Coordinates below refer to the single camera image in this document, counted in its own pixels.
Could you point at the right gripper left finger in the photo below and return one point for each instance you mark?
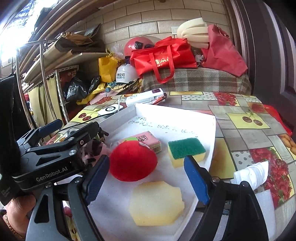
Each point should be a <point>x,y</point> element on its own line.
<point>48,221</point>

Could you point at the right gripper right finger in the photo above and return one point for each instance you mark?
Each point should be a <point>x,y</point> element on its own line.
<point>245,222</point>

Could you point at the person left hand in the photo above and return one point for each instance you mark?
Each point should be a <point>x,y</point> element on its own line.
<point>16,214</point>

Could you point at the white rolled cloth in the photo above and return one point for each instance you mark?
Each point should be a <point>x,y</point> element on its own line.
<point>255,175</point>

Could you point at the yellow curtain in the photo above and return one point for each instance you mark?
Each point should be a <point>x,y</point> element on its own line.
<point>39,104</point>

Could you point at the yellow flat sponge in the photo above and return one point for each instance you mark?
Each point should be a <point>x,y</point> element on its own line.
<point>156,204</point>

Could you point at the green yellow scrub sponge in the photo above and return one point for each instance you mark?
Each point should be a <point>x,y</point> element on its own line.
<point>179,149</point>

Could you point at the black plastic bag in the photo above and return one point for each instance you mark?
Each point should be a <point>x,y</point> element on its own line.
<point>78,88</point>

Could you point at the white shallow tray box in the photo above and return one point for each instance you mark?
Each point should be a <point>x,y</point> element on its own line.
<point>110,209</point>

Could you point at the red round plush toy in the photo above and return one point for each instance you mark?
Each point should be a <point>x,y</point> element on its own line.
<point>132,161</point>

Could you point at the wooden shelf unit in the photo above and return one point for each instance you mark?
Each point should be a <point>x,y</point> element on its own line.
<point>73,54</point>

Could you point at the red plastic bag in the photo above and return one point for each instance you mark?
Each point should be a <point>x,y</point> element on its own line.
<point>273,112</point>

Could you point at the pink white cake sponge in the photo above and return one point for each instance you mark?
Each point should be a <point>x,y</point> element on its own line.
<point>147,138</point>

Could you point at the metal clothes rack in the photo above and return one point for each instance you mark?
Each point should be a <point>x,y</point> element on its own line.
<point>29,81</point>

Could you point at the yellow bag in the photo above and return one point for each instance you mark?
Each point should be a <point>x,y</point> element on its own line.
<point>108,66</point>

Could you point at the white helmet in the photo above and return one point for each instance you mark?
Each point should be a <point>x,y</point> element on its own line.
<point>126,73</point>

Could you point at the plaid covered bench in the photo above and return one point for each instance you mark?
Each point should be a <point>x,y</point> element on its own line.
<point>199,79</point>

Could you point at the white long device box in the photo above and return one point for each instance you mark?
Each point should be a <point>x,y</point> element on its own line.
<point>148,97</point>

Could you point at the dark red fabric bag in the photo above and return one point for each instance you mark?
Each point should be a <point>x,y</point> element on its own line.
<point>222,54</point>

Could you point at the red helmet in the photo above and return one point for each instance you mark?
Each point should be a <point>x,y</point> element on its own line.
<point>137,43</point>

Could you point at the red tote bag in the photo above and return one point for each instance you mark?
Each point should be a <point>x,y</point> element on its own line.
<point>167,55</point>

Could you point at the dark wooden door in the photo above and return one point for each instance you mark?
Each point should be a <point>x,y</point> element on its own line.
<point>264,33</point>

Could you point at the cream foam pile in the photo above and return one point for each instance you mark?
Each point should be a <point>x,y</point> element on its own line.
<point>196,33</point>

